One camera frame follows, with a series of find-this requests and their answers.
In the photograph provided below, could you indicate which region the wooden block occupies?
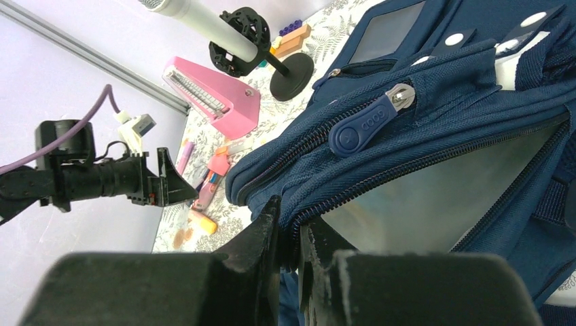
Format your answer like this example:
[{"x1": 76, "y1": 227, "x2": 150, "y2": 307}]
[{"x1": 274, "y1": 24, "x2": 311, "y2": 58}]

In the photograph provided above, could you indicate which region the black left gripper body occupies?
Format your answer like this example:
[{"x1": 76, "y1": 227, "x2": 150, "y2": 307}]
[{"x1": 92, "y1": 151, "x2": 159, "y2": 206}]

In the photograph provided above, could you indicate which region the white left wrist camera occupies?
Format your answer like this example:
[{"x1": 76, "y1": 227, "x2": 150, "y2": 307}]
[{"x1": 114, "y1": 110, "x2": 156, "y2": 154}]

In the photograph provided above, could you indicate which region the purple block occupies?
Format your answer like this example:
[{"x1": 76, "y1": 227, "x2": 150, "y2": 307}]
[{"x1": 278, "y1": 20, "x2": 302, "y2": 37}]

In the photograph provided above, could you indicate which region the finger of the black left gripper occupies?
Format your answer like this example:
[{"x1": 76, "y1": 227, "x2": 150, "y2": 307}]
[{"x1": 156, "y1": 147, "x2": 199, "y2": 207}]

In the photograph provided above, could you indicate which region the pink-capped marker tube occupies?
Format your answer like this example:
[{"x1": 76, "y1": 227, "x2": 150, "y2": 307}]
[{"x1": 191, "y1": 152, "x2": 230, "y2": 212}]

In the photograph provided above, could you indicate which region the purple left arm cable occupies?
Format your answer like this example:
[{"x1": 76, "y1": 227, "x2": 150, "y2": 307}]
[{"x1": 0, "y1": 84, "x2": 122, "y2": 177}]

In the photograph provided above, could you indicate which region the pink highlighter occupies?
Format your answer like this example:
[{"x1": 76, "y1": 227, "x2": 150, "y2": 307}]
[{"x1": 176, "y1": 140, "x2": 196, "y2": 175}]

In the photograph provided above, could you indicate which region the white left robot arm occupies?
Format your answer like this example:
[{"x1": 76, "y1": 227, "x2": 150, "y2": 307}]
[{"x1": 1, "y1": 120, "x2": 199, "y2": 223}]

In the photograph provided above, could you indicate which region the navy blue backpack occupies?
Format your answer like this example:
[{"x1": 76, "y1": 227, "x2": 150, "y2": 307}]
[{"x1": 226, "y1": 1, "x2": 575, "y2": 325}]

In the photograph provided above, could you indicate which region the orange yellow highlighter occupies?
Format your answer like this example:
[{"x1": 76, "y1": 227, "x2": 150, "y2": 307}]
[{"x1": 187, "y1": 210, "x2": 218, "y2": 235}]

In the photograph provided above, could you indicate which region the black round stand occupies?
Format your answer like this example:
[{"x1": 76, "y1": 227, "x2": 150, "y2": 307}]
[{"x1": 209, "y1": 7, "x2": 314, "y2": 101}]

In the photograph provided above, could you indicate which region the pink rack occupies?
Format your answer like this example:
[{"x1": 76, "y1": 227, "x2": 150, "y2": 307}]
[{"x1": 162, "y1": 56, "x2": 261, "y2": 140}]

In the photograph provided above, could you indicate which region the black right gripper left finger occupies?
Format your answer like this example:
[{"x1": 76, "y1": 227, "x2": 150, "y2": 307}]
[{"x1": 20, "y1": 196, "x2": 281, "y2": 325}]

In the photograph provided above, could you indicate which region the white cylinder on stand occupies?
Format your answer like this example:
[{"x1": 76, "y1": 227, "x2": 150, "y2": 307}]
[{"x1": 139, "y1": 0, "x2": 258, "y2": 62}]

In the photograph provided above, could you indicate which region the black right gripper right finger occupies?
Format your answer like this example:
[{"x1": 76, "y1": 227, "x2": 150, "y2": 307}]
[{"x1": 299, "y1": 220, "x2": 542, "y2": 325}]

